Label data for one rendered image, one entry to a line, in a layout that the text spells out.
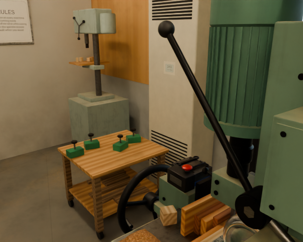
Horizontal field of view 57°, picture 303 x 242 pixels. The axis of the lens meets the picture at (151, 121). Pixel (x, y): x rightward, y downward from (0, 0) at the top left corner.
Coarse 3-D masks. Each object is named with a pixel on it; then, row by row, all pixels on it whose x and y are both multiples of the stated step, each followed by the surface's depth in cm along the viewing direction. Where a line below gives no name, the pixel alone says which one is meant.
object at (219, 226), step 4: (220, 224) 70; (216, 228) 69; (220, 228) 69; (208, 232) 68; (212, 232) 68; (200, 236) 66; (204, 236) 66; (208, 236) 66; (196, 240) 65; (200, 240) 65
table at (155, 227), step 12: (156, 204) 90; (180, 216) 80; (144, 228) 75; (156, 228) 75; (168, 228) 75; (180, 228) 75; (120, 240) 71; (168, 240) 71; (180, 240) 71; (192, 240) 71
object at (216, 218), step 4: (228, 208) 74; (224, 212) 72; (228, 212) 72; (236, 212) 74; (216, 216) 71; (220, 216) 71; (224, 216) 71; (228, 216) 72; (216, 220) 70; (220, 220) 70; (224, 220) 72; (216, 224) 70; (212, 228) 72
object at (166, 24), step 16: (160, 32) 57; (176, 48) 56; (192, 80) 54; (208, 112) 52; (224, 144) 50; (240, 176) 49; (256, 192) 47; (240, 208) 48; (256, 208) 45; (256, 224) 46; (272, 224) 45; (288, 240) 44
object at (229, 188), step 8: (224, 168) 71; (216, 176) 69; (224, 176) 67; (248, 176) 67; (216, 184) 69; (224, 184) 67; (232, 184) 65; (240, 184) 64; (216, 192) 69; (224, 192) 68; (232, 192) 66; (240, 192) 64; (224, 200) 68; (232, 200) 66; (232, 208) 67
